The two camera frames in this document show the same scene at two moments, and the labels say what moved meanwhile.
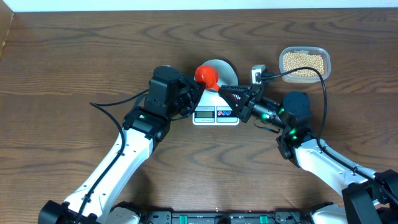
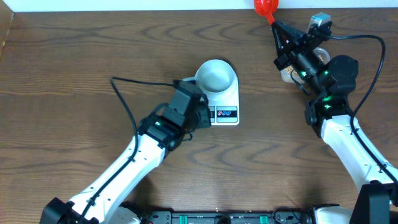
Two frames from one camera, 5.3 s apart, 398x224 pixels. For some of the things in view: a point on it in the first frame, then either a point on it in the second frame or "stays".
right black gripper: [247, 102] → [282, 46]
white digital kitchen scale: [213, 109] stays
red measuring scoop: [209, 75] → [267, 8]
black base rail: [278, 217] stays
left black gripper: [191, 88] → [203, 108]
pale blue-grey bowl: [227, 73] stays
